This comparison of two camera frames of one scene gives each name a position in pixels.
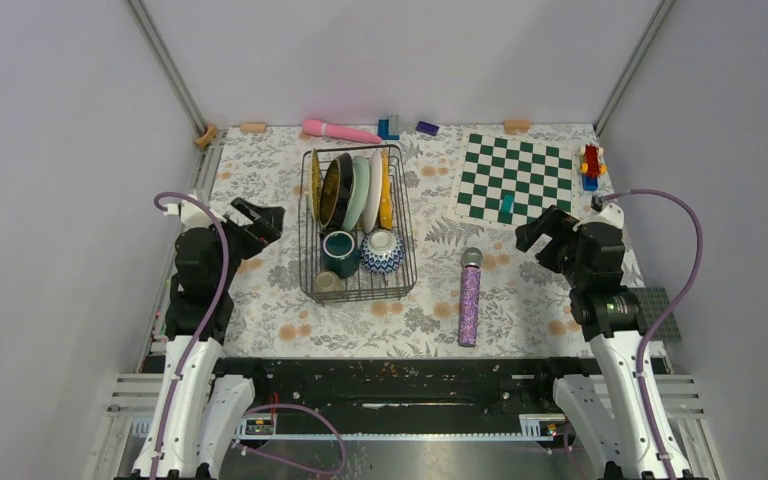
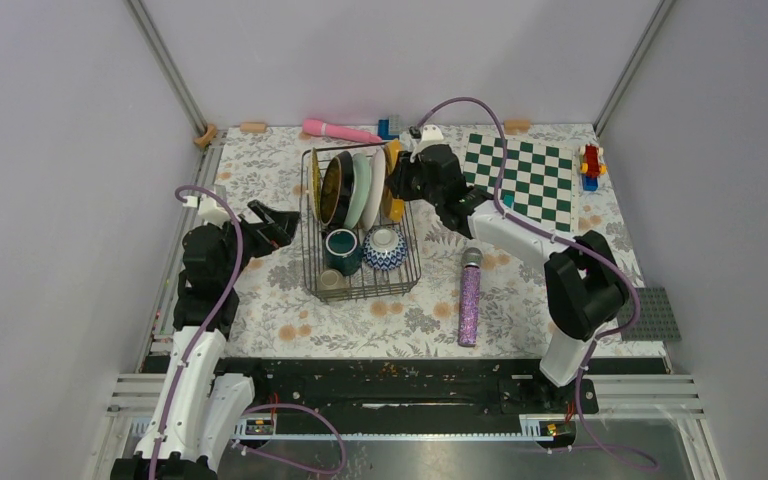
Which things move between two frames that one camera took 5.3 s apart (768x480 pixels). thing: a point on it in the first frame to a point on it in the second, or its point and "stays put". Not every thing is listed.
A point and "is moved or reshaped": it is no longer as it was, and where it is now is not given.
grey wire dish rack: [355, 224] stays put
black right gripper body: [565, 243] to [412, 183]
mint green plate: [360, 183] stays put
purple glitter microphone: [469, 294] stays put
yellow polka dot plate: [386, 211] is moved or reshaped
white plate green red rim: [374, 206] stays put
